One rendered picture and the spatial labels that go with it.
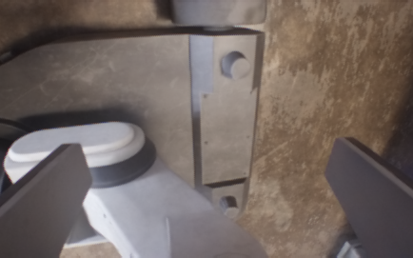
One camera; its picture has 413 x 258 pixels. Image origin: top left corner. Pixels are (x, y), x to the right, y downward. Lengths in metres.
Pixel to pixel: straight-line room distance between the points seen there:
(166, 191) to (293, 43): 0.57
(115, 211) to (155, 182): 0.07
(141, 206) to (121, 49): 0.28
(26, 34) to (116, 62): 0.28
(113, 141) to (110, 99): 0.14
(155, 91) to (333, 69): 0.59
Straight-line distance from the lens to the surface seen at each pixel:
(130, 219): 0.30
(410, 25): 1.05
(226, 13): 0.43
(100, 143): 0.36
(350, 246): 1.72
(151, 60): 0.45
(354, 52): 0.89
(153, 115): 0.49
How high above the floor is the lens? 0.61
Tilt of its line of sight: 59 degrees down
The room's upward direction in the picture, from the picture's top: 155 degrees clockwise
